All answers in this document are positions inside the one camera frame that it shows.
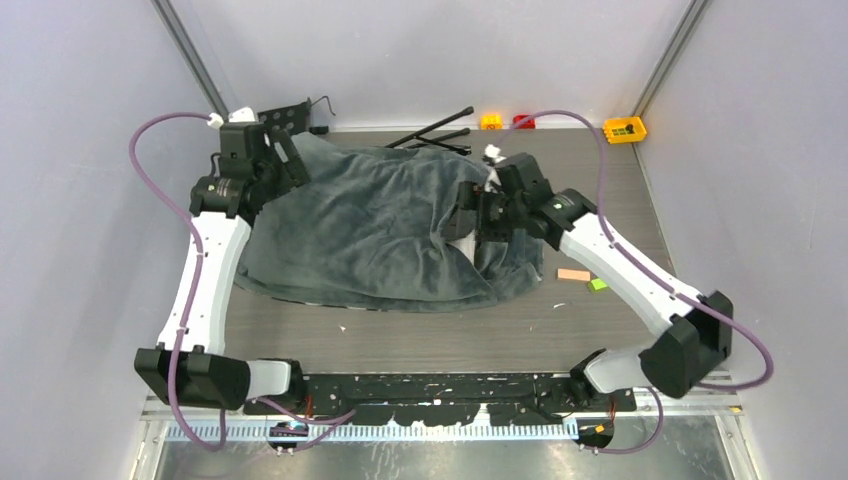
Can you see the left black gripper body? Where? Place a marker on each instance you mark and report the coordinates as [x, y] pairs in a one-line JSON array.
[[271, 173]]

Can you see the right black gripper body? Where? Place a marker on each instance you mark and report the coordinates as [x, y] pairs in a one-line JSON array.
[[500, 215]]

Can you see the grey fluffy pillowcase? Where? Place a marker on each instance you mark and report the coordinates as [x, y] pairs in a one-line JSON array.
[[367, 232]]

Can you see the white yellow black pillow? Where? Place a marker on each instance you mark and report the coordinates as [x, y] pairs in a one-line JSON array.
[[467, 246]]

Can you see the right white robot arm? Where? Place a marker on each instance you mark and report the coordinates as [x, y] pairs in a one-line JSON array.
[[688, 342]]

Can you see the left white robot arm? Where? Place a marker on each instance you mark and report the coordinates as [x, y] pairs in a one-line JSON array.
[[188, 366]]

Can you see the black perforated music stand tray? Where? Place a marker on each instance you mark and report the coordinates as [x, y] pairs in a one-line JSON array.
[[297, 118]]

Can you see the red toy brick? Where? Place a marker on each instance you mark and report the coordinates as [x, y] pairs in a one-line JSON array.
[[523, 121]]

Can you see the peach wooden block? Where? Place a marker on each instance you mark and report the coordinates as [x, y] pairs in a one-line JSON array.
[[564, 274]]

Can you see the orange toy brick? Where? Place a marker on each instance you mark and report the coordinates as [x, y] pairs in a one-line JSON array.
[[491, 122]]

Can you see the green wooden block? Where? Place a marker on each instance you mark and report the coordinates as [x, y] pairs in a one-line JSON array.
[[597, 284]]

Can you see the yellow toy block with knob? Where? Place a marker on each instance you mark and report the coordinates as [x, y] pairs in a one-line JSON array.
[[624, 130]]

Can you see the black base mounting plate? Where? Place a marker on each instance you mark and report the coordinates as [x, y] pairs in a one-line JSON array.
[[447, 399]]

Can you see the aluminium rail with ruler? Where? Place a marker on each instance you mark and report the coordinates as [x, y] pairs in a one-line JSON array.
[[582, 428]]

